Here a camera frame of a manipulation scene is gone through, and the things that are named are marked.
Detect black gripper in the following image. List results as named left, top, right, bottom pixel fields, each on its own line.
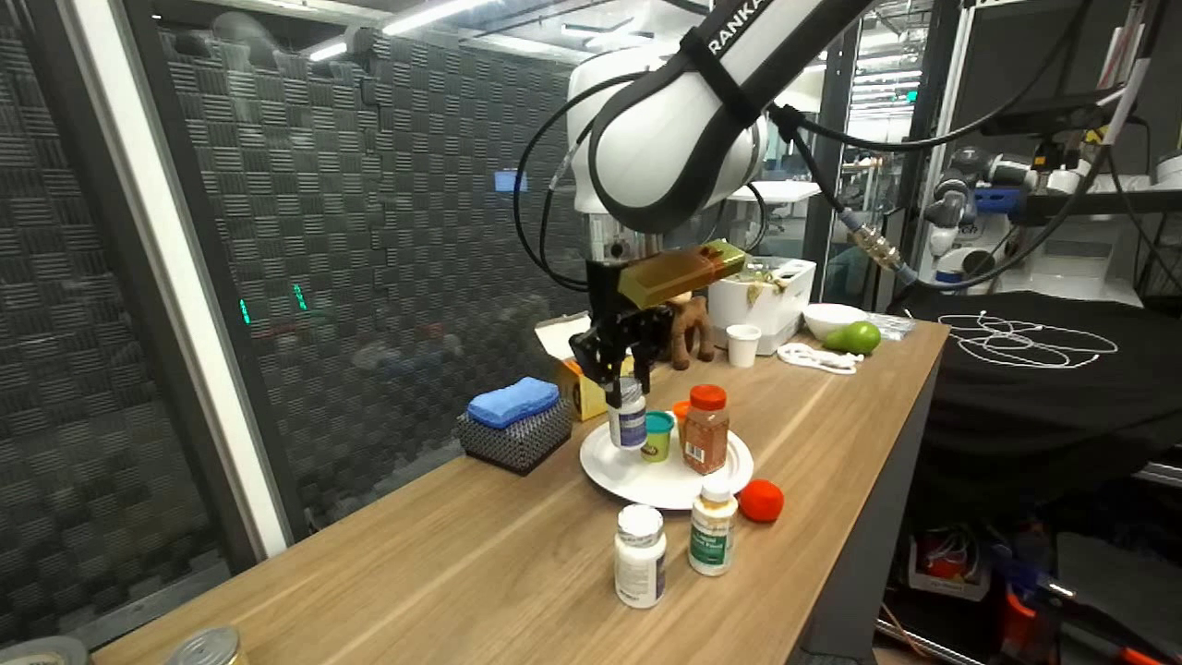
left=568, top=257, right=678, bottom=398

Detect orange padded bag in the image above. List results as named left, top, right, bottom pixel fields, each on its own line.
left=994, top=581, right=1047, bottom=661

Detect white paper plate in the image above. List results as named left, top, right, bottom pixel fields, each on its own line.
left=577, top=419, right=757, bottom=514

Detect black cloth table cover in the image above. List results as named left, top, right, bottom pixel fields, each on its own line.
left=892, top=281, right=1182, bottom=494

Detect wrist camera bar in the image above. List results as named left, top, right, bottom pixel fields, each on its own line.
left=615, top=238, right=750, bottom=312

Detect red knitted ball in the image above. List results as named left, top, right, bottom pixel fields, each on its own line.
left=734, top=477, right=786, bottom=528

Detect robot cable with metal connector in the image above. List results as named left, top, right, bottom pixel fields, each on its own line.
left=768, top=104, right=1112, bottom=293

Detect thin white cable loops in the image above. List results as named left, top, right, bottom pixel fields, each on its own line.
left=934, top=305, right=1123, bottom=372

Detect white pill bottle green label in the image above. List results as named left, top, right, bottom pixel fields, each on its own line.
left=683, top=477, right=742, bottom=581

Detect blue sponge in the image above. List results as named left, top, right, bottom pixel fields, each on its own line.
left=466, top=372, right=562, bottom=431

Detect green pear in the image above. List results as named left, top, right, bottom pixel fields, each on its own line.
left=819, top=317, right=886, bottom=357

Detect blue device on shelf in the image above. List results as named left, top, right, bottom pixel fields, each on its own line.
left=972, top=182, right=1029, bottom=213

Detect brown moose plush toy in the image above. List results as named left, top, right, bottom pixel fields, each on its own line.
left=662, top=293, right=722, bottom=372

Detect small white paper cup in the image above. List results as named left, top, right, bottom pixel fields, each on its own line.
left=726, top=323, right=765, bottom=372

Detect open yellow cardboard box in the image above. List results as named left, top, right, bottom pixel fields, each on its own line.
left=532, top=312, right=621, bottom=426

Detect brown spice bottle orange lid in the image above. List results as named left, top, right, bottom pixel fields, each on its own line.
left=681, top=382, right=734, bottom=477

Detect white rope bundle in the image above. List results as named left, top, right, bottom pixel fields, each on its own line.
left=775, top=341, right=867, bottom=377

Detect small box with red contents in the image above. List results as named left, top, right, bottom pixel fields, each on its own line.
left=906, top=528, right=991, bottom=606

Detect silver metal can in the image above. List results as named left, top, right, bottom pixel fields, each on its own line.
left=164, top=626, right=248, bottom=665

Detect teal lid dough tub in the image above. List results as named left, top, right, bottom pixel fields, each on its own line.
left=641, top=408, right=681, bottom=464

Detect large white pill bottle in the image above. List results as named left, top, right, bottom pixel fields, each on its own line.
left=610, top=504, right=673, bottom=613

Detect white bowl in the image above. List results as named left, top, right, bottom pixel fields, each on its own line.
left=798, top=301, right=909, bottom=346

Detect white pill bottle blue label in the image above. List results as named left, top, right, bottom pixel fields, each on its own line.
left=605, top=372, right=654, bottom=453

